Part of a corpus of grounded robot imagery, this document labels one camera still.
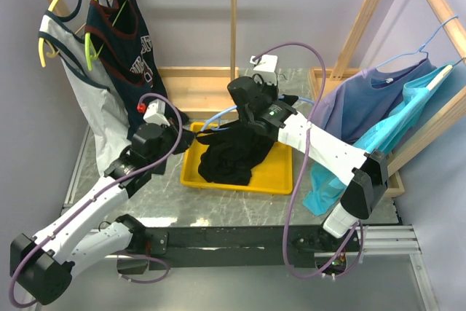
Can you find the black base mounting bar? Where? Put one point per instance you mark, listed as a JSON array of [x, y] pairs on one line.
[[235, 246]]

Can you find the white tank top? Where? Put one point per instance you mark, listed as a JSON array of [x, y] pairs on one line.
[[95, 93]]

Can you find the purple blue shirt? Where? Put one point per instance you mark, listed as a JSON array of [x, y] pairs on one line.
[[364, 99]]

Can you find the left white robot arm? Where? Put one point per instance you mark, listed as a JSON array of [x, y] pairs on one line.
[[45, 264]]

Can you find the light blue hanger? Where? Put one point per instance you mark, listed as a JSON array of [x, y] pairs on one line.
[[216, 119]]

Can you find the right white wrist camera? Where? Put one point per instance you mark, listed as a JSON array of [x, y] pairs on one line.
[[266, 67]]

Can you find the right wooden clothes rack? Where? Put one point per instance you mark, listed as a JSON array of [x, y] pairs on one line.
[[409, 146]]

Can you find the wooden clothes rack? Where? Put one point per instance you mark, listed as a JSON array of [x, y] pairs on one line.
[[201, 91], [409, 146]]

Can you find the green hanger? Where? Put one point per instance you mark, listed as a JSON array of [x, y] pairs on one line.
[[103, 31]]

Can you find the left wooden clothes rack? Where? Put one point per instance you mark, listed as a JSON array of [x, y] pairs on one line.
[[201, 91]]

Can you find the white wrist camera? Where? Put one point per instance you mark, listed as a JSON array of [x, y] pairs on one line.
[[154, 112], [266, 67]]

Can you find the wooden hanger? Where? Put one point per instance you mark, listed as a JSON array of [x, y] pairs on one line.
[[442, 74]]

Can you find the navy jersey tank top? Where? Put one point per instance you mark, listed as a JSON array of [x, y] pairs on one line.
[[132, 70]]

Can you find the black tank top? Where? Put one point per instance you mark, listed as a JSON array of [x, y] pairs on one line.
[[233, 151]]

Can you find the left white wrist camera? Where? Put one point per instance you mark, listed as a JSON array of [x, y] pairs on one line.
[[154, 112]]

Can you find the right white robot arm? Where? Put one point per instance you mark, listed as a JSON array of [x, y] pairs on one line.
[[364, 175]]

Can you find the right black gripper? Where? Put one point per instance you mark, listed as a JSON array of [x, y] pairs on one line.
[[271, 87]]

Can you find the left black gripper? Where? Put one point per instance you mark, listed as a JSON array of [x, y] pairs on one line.
[[187, 137]]

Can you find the cyan shirt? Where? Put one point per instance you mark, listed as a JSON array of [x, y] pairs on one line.
[[386, 134]]

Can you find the yellow plastic tray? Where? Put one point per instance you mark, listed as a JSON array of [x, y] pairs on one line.
[[273, 176]]

